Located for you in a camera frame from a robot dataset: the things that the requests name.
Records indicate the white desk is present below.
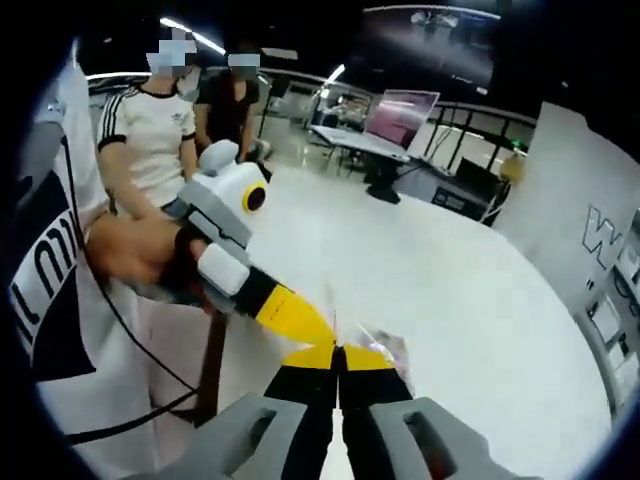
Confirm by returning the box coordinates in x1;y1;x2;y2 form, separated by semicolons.
308;123;417;167

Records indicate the dark labelled cabinet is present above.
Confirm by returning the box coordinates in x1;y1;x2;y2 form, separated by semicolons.
430;157;496;219

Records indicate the operator in white black shirt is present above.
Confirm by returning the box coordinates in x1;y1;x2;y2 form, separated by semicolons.
9;37;216;480

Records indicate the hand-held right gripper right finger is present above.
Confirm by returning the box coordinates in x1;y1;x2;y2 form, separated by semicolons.
337;343;541;480

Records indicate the black cable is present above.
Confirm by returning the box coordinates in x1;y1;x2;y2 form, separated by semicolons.
64;277;202;446

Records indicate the clear resealable bag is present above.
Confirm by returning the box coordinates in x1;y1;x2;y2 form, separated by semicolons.
319;279;419;396

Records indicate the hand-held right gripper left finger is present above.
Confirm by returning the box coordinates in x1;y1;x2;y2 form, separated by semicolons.
182;343;338;480

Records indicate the person's left hand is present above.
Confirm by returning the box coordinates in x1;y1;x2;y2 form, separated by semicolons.
87;213;187;300

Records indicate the yellow hanging bag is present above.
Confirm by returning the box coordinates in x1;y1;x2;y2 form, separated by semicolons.
499;152;528;194

